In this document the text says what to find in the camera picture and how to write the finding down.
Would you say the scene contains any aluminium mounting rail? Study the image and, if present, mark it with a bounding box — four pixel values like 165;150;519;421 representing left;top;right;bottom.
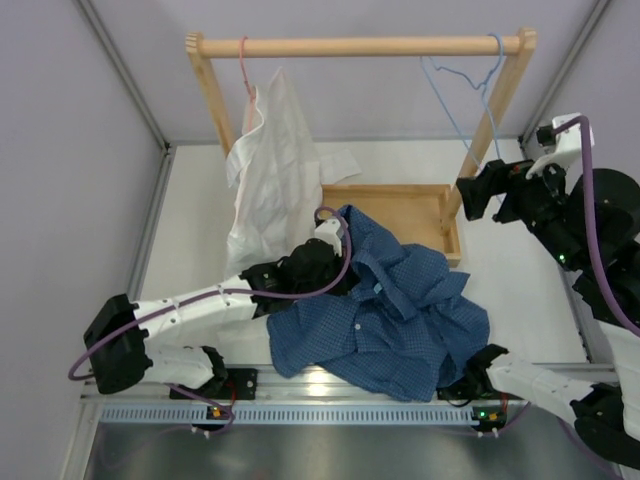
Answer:
79;364;616;401

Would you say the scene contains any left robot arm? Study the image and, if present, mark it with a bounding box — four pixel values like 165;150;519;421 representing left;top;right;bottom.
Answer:
84;239;357;399

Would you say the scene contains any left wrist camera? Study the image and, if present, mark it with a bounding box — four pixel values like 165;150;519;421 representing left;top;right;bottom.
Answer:
314;217;346;257

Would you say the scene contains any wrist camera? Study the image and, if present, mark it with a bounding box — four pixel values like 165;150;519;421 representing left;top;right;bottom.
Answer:
314;217;346;257
526;112;595;180

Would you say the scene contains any slotted cable duct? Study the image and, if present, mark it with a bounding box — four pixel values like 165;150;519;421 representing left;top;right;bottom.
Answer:
100;403;504;426

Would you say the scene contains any blue checkered shirt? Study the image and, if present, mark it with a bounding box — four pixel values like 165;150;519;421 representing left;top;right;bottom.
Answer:
266;205;490;402

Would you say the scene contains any light blue wire hanger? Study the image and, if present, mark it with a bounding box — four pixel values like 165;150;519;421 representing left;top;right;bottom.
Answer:
420;32;507;201

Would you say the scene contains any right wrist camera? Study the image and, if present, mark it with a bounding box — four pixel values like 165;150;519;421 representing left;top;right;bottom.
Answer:
526;112;595;180

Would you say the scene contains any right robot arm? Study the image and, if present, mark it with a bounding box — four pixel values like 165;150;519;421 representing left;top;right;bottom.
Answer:
452;160;639;469

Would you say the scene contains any white shirt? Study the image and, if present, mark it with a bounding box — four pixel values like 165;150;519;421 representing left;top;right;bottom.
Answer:
217;64;363;351

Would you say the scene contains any pink wire hanger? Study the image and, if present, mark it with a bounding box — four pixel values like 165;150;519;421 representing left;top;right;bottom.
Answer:
239;36;257;134

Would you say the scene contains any wooden clothes rack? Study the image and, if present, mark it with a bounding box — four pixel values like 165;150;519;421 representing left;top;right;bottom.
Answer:
185;28;537;267

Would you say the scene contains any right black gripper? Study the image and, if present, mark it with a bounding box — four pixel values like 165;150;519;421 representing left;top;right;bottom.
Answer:
456;150;587;272

